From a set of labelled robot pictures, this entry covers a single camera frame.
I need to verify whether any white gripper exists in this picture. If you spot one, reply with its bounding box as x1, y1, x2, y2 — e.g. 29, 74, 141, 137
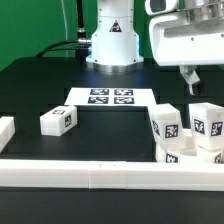
149, 12, 224, 96

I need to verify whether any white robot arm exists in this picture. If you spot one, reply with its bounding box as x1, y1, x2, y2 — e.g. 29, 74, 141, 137
86, 0, 224, 95

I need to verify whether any white paper marker sheet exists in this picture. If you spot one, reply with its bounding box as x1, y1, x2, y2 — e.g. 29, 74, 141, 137
65, 87, 156, 107

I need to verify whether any white U-shaped fence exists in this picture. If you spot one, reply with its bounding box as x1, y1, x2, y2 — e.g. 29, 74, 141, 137
0, 116, 224, 192

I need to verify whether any black cable upright connector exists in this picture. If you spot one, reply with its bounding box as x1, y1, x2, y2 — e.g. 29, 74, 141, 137
76, 0, 86, 38

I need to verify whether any thin white cable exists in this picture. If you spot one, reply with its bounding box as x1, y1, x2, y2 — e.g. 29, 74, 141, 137
60, 0, 69, 58

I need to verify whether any black thick cable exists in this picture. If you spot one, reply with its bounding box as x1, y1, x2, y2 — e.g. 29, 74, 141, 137
35, 40, 92, 61

